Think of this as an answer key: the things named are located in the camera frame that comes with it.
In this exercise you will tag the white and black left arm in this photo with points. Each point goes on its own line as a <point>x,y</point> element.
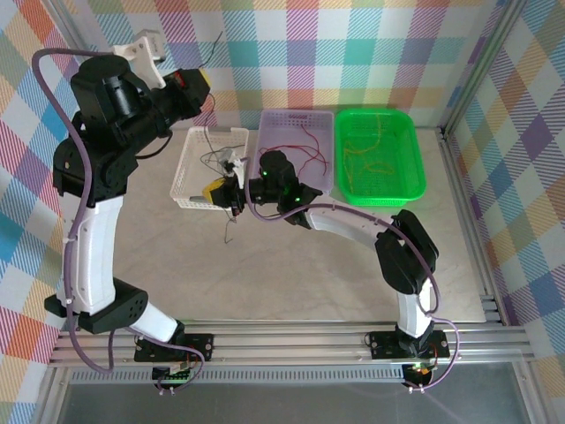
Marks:
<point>97,256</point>

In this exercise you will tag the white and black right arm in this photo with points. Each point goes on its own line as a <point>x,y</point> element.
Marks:
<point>348,223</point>

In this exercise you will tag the white plastic basket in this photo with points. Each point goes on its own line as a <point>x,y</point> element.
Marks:
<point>190,176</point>

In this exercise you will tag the purple plastic basket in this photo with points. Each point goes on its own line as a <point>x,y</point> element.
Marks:
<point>291,132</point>

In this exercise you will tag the green plastic basket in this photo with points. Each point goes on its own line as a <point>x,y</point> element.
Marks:
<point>397,146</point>

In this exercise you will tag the left controller board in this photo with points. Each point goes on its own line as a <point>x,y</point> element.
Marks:
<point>176,377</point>

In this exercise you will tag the controller board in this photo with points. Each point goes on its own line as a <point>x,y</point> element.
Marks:
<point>419,373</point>
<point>176,377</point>

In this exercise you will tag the right controller board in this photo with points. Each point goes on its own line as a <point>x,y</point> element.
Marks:
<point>419,373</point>

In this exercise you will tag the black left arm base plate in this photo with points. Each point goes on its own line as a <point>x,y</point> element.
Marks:
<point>203,346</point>

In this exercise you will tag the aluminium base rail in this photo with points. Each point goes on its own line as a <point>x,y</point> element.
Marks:
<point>287,344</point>

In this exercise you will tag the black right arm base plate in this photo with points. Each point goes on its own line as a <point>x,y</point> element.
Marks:
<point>384,344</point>

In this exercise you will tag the aluminium frame side rail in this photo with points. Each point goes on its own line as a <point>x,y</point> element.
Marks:
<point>49,397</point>
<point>468,212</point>

